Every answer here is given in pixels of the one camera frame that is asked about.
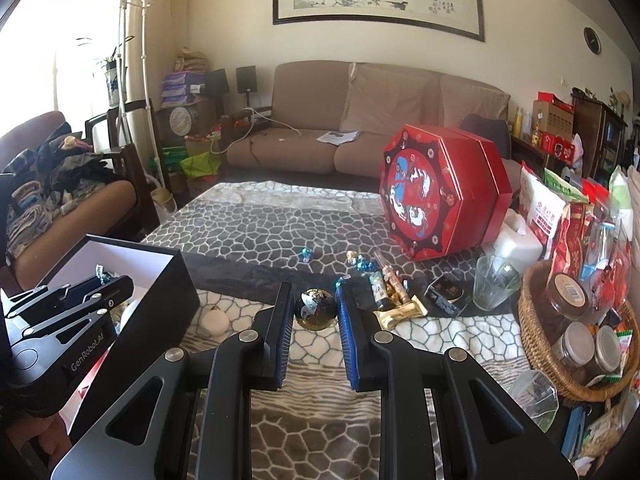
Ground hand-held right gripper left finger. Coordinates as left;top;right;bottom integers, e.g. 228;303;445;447
52;281;296;480

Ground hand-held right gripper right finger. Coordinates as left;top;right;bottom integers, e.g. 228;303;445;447
334;280;581;480

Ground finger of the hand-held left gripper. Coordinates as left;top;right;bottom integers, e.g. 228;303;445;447
10;306;113;348
2;274;135;318

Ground gold foil chocolate ball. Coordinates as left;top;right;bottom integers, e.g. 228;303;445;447
294;287;338;331

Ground black box white inside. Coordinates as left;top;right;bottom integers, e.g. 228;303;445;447
30;234;201;443

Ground person's left hand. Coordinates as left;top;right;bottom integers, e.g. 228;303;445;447
37;409;73;461

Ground gold wrapped candy bar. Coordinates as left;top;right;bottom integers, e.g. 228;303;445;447
372;296;428;331

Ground green black candy tube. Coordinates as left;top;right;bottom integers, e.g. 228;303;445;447
369;270;392;311

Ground white round bun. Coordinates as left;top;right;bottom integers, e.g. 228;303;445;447
200;307;232;337

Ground long clear candy stick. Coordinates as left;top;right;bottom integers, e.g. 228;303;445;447
377;252;413;306

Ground brown armchair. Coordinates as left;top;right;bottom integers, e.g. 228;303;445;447
0;111;161;286

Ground small black gift box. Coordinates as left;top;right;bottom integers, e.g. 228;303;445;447
424;275;473;318

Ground white bin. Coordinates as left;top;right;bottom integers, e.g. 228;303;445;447
150;187;178;216

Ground pile of clothes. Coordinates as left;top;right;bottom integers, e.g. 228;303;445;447
5;132;123;256

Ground clear drinking glass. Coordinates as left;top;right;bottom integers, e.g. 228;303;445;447
472;255;521;311

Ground red octagonal gift box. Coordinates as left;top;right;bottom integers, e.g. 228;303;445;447
377;124;513;262

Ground wicker basket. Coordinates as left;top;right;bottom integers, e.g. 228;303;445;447
517;259;640;403

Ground crumpled clear plastic bag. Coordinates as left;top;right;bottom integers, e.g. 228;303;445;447
505;370;560;433

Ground brown sofa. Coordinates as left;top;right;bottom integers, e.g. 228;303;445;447
222;60;523;181

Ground white tissue box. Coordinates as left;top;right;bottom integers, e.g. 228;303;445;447
482;209;543;261

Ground round printed tin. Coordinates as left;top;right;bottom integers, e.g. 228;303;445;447
169;106;198;136

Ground papers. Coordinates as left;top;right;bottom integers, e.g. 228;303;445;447
316;130;361;146

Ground plant in blue white vase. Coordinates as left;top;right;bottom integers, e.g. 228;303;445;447
75;35;136;108

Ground brown lidded jar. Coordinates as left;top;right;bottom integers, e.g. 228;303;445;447
542;272;596;331

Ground grey lidded glass jar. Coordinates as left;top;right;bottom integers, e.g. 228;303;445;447
587;325;623;376
552;321;596;386

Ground stack of purple packs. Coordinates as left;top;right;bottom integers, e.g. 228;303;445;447
161;71;207;107

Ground white red snack bag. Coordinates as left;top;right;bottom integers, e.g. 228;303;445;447
517;162;568;261

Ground white pole stand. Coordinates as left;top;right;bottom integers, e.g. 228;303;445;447
115;0;168;191

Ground black speaker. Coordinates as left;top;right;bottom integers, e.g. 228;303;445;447
236;65;258;95
205;68;230;97

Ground green white snack bag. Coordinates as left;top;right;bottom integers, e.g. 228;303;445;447
542;167;586;203

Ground pile of snack bags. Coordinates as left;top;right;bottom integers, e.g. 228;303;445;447
550;165;640;311

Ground cardboard box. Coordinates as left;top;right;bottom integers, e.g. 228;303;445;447
531;92;576;143

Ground dark wooden cabinet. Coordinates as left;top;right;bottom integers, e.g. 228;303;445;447
570;87;628;181

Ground white cable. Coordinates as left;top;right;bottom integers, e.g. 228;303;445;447
240;106;303;153

